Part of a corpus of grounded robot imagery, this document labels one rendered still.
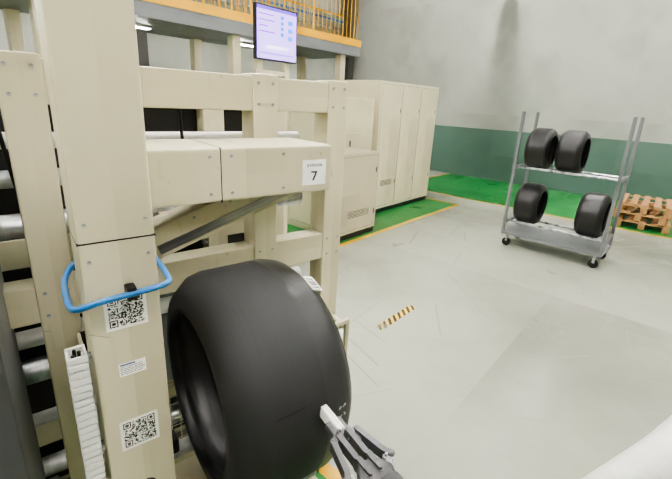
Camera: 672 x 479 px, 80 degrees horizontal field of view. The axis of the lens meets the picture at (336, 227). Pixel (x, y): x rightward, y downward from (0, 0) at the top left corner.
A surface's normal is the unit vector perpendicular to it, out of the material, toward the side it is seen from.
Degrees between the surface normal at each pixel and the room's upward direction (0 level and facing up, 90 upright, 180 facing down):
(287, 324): 38
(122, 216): 90
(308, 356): 55
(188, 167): 90
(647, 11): 90
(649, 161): 90
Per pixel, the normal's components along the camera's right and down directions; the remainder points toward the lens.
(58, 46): 0.61, 0.26
